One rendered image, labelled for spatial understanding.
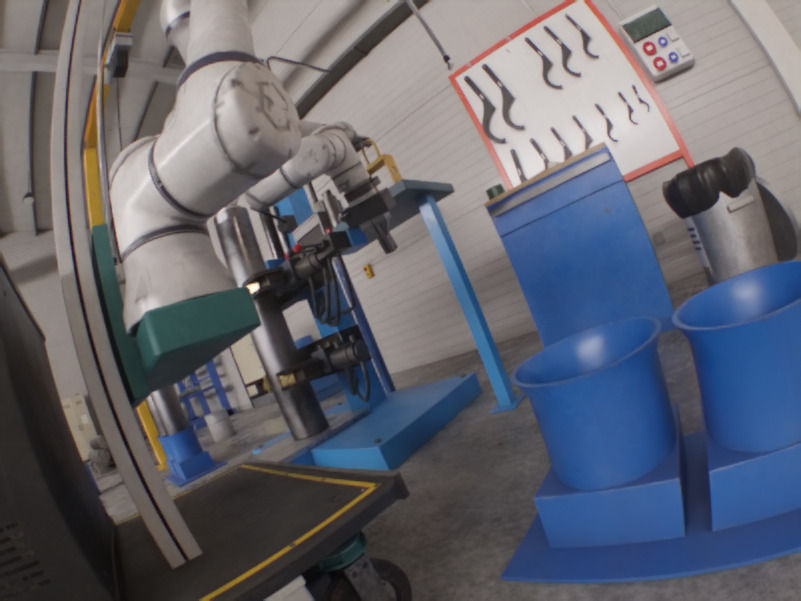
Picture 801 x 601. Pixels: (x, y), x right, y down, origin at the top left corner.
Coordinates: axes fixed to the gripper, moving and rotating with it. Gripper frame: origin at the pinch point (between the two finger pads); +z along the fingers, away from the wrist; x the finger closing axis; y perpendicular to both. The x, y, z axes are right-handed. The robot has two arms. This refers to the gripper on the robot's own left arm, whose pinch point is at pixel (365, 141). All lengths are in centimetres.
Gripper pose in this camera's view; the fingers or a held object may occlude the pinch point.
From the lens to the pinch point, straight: 174.2
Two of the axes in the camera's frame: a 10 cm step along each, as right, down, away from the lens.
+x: -3.8, -9.2, 0.4
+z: 6.0, -2.1, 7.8
